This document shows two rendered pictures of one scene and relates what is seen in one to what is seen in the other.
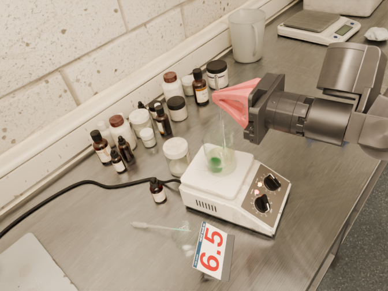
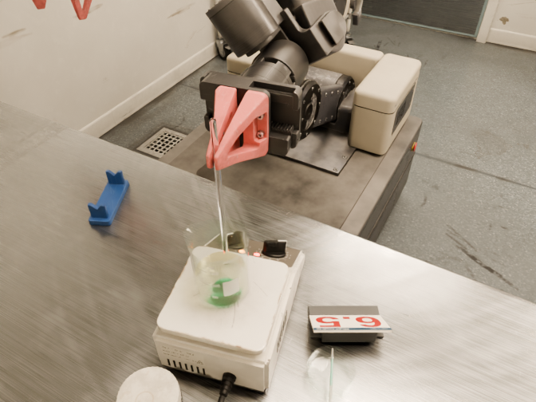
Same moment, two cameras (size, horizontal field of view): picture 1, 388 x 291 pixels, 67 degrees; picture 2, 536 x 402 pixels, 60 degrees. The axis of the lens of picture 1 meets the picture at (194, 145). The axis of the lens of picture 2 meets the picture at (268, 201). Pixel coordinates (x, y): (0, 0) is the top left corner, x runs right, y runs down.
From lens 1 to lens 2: 0.54 m
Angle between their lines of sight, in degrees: 75
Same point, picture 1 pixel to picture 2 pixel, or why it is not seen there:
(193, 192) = (272, 339)
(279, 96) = (262, 77)
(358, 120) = (317, 31)
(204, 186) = (273, 306)
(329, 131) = (304, 67)
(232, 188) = (271, 266)
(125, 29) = not seen: outside the picture
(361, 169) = (183, 180)
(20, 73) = not seen: outside the picture
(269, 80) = (227, 79)
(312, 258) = (320, 229)
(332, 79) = (266, 23)
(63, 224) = not seen: outside the picture
